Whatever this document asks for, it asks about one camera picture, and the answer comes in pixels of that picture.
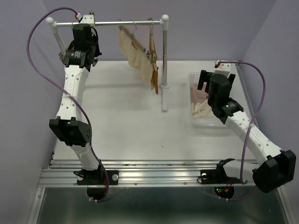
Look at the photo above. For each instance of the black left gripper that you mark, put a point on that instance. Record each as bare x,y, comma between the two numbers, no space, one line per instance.
97,52

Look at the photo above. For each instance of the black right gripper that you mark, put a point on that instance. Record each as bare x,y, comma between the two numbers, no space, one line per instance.
205,76

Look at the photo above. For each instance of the pink underwear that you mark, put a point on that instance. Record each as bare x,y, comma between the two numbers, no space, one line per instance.
197,96

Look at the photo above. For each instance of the beige underwear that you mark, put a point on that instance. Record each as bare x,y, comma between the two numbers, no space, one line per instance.
136,57

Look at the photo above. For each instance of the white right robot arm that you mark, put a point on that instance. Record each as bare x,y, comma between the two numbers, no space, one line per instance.
274,166

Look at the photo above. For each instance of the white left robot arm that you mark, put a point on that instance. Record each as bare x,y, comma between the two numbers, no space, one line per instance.
72,125

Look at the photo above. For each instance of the empty wooden clip hanger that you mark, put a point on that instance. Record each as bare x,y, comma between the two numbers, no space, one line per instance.
63,50

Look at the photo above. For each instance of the brown underwear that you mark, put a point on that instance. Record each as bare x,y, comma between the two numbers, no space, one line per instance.
154,79

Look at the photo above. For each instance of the white plastic basket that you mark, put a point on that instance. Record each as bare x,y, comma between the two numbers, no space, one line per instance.
200,112

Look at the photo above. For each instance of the white clothes rack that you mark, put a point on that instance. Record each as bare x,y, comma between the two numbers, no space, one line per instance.
164,23

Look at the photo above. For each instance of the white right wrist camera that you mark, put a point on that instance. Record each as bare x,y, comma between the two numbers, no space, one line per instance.
222,68

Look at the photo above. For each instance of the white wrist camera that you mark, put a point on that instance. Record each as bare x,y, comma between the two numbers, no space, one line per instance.
222,68
88,19

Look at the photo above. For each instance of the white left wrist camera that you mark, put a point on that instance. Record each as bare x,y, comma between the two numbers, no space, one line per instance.
88,19

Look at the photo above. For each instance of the aluminium mounting rail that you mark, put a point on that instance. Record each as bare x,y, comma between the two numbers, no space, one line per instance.
134,173

